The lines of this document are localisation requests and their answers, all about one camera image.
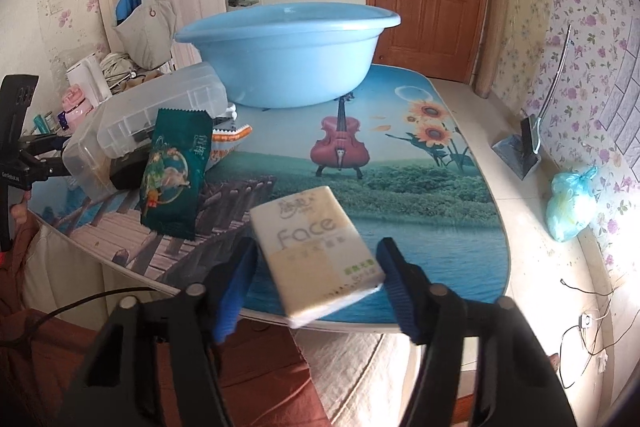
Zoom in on grey fabric bag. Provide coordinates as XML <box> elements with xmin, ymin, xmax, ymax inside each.
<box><xmin>112</xmin><ymin>0</ymin><xmax>178</xmax><ymax>70</ymax></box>

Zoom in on orange and white snack packet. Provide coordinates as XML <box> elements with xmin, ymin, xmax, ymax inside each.
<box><xmin>210</xmin><ymin>122</ymin><xmax>253</xmax><ymax>165</ymax></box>

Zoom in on reddish brown clothing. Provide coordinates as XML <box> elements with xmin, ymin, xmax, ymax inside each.
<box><xmin>0</xmin><ymin>212</ymin><xmax>331</xmax><ymax>427</ymax></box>

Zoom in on white rope coil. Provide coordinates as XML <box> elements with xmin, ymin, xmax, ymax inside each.
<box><xmin>100</xmin><ymin>52</ymin><xmax>133</xmax><ymax>88</ymax></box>

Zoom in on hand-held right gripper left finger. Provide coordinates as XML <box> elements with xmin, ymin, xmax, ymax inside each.
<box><xmin>60</xmin><ymin>234</ymin><xmax>258</xmax><ymax>427</ymax></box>

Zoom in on pink water bottle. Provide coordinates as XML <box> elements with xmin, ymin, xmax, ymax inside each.
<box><xmin>61</xmin><ymin>88</ymin><xmax>95</xmax><ymax>128</ymax></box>

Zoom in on person's left hand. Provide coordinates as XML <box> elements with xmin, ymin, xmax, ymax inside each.
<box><xmin>11</xmin><ymin>191</ymin><xmax>32</xmax><ymax>229</ymax></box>

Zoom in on light blue plastic bag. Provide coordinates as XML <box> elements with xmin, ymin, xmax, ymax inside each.
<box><xmin>546</xmin><ymin>166</ymin><xmax>600</xmax><ymax>243</ymax></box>

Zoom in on black cable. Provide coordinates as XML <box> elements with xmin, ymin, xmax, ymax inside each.
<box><xmin>0</xmin><ymin>287</ymin><xmax>171</xmax><ymax>348</ymax></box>

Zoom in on clear plastic storage box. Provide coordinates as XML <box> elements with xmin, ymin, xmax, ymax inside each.
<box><xmin>62</xmin><ymin>62</ymin><xmax>228</xmax><ymax>202</ymax></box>

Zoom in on beige sofa cushion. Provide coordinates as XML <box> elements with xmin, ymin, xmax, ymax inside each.
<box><xmin>22</xmin><ymin>224</ymin><xmax>416</xmax><ymax>427</ymax></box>

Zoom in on floral mattress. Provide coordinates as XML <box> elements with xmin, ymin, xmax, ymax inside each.
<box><xmin>475</xmin><ymin>0</ymin><xmax>556</xmax><ymax>100</ymax></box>

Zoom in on grey dustpan with long handle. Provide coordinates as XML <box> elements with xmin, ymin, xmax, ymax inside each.
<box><xmin>491</xmin><ymin>24</ymin><xmax>573</xmax><ymax>180</ymax></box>

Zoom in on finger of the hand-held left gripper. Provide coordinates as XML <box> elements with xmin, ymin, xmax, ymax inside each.
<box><xmin>20</xmin><ymin>133</ymin><xmax>68</xmax><ymax>154</ymax></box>
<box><xmin>20</xmin><ymin>153</ymin><xmax>73</xmax><ymax>182</ymax></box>

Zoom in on cream tissue pack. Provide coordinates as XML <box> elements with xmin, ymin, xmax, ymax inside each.
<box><xmin>249</xmin><ymin>186</ymin><xmax>387</xmax><ymax>329</ymax></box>

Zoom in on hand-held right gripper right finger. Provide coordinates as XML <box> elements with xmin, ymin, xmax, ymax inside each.
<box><xmin>375</xmin><ymin>237</ymin><xmax>581</xmax><ymax>427</ymax></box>

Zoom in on dark green snack packet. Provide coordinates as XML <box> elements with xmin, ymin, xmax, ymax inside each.
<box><xmin>140</xmin><ymin>108</ymin><xmax>212</xmax><ymax>242</ymax></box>

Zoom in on white electric kettle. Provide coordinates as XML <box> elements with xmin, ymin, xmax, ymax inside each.
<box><xmin>66</xmin><ymin>56</ymin><xmax>113</xmax><ymax>105</ymax></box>

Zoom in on light blue plastic basin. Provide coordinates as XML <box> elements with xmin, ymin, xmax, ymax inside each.
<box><xmin>174</xmin><ymin>3</ymin><xmax>402</xmax><ymax>108</ymax></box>

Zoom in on black packet with green label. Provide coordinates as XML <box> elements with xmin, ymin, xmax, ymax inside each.
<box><xmin>109</xmin><ymin>152</ymin><xmax>153</xmax><ymax>192</ymax></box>

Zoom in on white plug with cable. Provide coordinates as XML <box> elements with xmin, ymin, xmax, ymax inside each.
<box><xmin>557</xmin><ymin>279</ymin><xmax>618</xmax><ymax>390</ymax></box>

